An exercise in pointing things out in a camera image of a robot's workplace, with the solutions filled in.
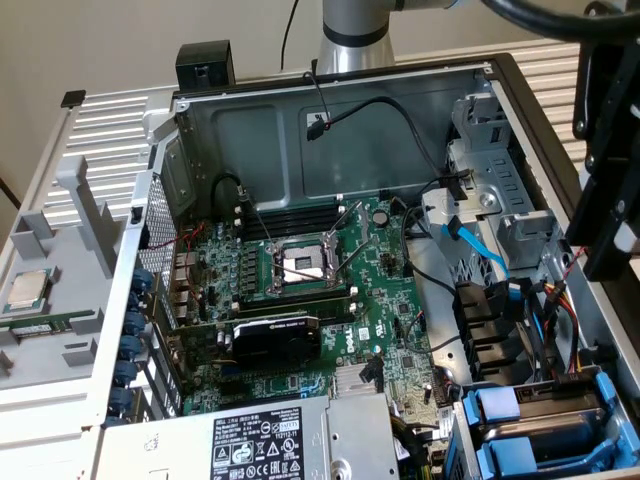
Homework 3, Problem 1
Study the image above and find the black box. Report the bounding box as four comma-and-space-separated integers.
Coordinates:
175, 40, 236, 91

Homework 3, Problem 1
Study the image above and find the black graphics card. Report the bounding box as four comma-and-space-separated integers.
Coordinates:
167, 312, 324, 371

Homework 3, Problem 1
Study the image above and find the blue disk carrier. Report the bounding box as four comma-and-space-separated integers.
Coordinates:
474, 434, 631, 474

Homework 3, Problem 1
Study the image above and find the braided power cable bundle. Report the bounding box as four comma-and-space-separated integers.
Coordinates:
389, 414, 454, 480

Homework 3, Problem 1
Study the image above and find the silver CPU chip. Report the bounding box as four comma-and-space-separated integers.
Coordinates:
2, 267, 56, 319

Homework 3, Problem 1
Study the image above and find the green Dell motherboard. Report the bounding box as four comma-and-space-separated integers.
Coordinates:
169, 194, 456, 451

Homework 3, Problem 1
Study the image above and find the grey metal drive cage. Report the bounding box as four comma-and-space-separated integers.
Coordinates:
419, 92, 574, 281

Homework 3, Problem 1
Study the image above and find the grey power supply unit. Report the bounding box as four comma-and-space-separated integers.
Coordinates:
97, 392, 401, 480

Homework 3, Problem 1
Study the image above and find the black flat connector cable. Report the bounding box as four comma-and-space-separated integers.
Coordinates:
362, 353, 387, 392

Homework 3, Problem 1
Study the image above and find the white metal base frame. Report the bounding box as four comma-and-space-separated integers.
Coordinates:
0, 92, 174, 480

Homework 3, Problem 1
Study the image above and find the red yellow power wire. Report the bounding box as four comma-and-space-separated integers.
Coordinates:
542, 279, 599, 396

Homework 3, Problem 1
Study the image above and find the metal socket cover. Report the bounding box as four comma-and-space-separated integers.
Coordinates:
324, 198, 374, 249

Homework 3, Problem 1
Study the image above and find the dark brown cord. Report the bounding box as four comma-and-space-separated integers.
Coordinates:
0, 177, 22, 210

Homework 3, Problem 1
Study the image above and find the grey parts rack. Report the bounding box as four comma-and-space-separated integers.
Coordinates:
0, 154, 134, 391

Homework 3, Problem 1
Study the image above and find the silver chipset heatsink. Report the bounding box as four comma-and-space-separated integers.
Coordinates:
332, 363, 384, 400

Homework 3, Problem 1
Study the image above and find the metal locking lever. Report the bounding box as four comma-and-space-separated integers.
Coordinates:
278, 262, 329, 282
237, 185, 275, 249

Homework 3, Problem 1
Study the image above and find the red black twisted wire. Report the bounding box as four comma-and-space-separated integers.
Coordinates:
559, 247, 589, 284

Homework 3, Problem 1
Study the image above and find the blue SATA wire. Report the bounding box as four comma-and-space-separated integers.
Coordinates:
507, 277, 554, 351
442, 214, 514, 281

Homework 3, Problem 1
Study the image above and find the black looped cable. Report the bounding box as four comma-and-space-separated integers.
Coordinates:
210, 172, 251, 221

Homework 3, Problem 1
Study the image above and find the grey metal disk bay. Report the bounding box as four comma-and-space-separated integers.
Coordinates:
452, 364, 640, 480

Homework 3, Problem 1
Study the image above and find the black cable with hanging connector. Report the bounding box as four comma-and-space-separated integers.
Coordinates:
304, 95, 474, 204

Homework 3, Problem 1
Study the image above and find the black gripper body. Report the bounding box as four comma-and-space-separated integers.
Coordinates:
582, 42, 640, 106

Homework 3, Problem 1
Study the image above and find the green RAM stick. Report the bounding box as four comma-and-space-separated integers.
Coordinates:
0, 309, 96, 346

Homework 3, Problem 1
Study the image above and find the thin black red wire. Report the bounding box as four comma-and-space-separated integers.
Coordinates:
302, 69, 334, 132

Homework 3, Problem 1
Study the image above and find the open grey PC case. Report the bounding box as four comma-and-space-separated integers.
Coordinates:
79, 49, 640, 480

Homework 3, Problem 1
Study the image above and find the long black cable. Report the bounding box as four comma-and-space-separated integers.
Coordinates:
399, 177, 469, 296

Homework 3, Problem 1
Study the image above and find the thin black cable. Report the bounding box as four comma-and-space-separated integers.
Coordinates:
280, 0, 301, 71

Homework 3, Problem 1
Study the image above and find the CPU socket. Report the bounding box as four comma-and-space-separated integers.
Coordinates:
263, 233, 351, 301

